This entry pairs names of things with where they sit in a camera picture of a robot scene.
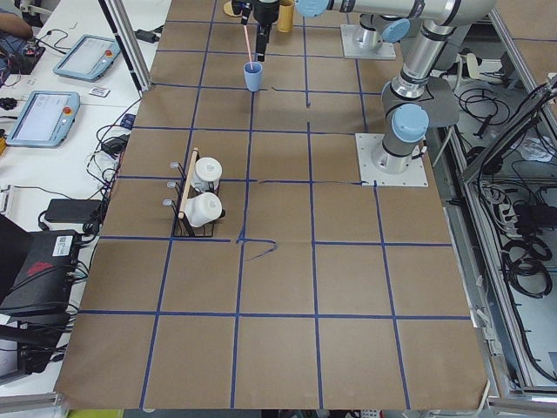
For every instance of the aluminium frame post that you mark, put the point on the aluminium frame post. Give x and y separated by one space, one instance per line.
120 25

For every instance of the light blue plastic cup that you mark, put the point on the light blue plastic cup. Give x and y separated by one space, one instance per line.
253 74

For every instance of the teach pendant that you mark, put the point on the teach pendant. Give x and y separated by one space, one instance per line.
45 120
89 58

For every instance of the black power adapter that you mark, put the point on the black power adapter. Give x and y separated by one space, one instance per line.
72 211

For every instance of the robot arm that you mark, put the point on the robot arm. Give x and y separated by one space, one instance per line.
406 120
381 25

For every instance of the white mug near rack end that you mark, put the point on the white mug near rack end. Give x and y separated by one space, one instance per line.
207 174

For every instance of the upper teach pendant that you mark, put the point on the upper teach pendant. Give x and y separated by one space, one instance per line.
89 58

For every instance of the bamboo chopstick holder cup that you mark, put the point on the bamboo chopstick holder cup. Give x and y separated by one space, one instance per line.
285 16

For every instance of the black wire mug rack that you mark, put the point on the black wire mug rack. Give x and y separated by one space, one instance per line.
183 191

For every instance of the lower teach pendant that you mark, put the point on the lower teach pendant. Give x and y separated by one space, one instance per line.
45 120

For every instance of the white mug with smiley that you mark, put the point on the white mug with smiley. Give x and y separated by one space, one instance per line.
203 209

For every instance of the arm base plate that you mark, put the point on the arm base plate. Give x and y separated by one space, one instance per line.
379 168
360 43

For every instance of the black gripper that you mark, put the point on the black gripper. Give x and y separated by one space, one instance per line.
265 10

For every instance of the grey office chair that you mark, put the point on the grey office chair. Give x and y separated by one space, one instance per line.
441 105

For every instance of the black computer box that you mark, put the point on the black computer box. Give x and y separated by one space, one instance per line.
36 274

